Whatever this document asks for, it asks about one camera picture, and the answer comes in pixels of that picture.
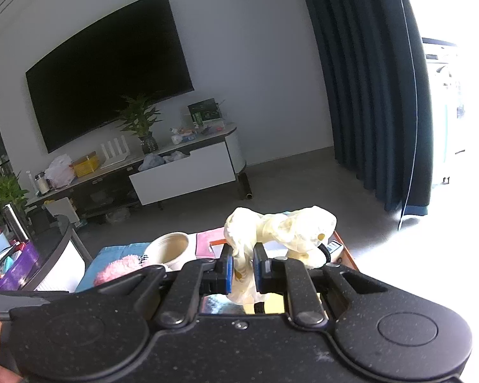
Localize pastel packet with blue label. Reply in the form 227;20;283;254
326;240;343;264

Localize green and black box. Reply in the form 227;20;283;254
187;98;223;126

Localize silver flask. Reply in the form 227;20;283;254
3;203;27;240

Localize white plastic bag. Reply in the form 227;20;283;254
45;155;76;188

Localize blue grey plastic bag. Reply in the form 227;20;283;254
138;152;165;171

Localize small white packets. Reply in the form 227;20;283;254
170;125;196;145

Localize yellow box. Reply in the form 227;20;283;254
71;152;101;177

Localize round grey coffee table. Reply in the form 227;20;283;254
0;214;92;292

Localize teal printed mat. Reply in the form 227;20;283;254
76;241;152;292

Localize dark blue curtain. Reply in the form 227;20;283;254
294;0;430;216

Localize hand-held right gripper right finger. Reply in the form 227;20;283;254
252;243;388;327

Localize pink flat packet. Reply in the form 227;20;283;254
195;228;226;258

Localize beige paper cup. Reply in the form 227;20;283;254
148;232;196;272

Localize glass jar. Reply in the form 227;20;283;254
34;171;50;194

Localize green leafy table plant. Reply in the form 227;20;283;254
0;173;28;216

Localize white and black TV stand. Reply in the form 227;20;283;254
24;122;248;220

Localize orange cardboard box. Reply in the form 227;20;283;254
209;229;360;315

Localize potted plant in glass vase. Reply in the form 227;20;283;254
116;94;162;154

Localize white router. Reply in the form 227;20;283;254
100;136;129;167

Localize pink fuzzy plush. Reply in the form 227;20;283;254
94;255;142;286

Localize purple tin tray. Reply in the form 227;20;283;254
0;240;41;292

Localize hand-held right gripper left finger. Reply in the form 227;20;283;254
104;243;235;327

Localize black wall television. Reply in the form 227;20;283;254
25;0;195;153

